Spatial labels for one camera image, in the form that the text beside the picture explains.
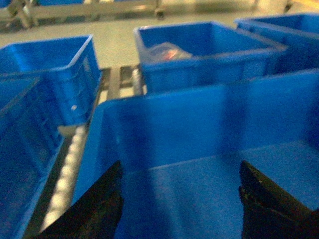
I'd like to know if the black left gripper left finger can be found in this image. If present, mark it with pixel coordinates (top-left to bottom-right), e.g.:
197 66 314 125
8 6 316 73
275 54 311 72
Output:
37 160 124 239

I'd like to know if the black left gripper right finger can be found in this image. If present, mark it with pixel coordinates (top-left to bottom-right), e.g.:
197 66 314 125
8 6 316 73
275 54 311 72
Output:
239 160 319 239

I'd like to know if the large blue plastic crate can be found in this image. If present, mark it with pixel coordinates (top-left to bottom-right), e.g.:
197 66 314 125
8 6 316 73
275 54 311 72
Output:
73 69 319 239

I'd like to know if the steel roller conveyor shelf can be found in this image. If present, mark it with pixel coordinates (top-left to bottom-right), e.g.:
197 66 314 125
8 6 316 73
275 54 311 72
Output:
23 65 146 239

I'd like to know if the blue crate near left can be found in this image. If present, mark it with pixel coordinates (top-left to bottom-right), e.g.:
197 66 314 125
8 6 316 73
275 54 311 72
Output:
0 77 63 239

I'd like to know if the blue crate far left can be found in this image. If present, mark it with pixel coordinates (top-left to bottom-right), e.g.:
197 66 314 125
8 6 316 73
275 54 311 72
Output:
0 35 102 126

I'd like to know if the blue crate with bag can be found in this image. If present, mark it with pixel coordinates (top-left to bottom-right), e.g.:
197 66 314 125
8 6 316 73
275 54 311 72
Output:
134 21 287 94

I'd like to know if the clear plastic bag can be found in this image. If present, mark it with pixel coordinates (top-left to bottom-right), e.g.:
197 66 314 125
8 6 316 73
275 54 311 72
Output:
146 42 192 62

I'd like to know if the blue crate far right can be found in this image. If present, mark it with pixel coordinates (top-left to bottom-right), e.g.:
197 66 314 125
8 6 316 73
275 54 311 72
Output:
235 13 319 74

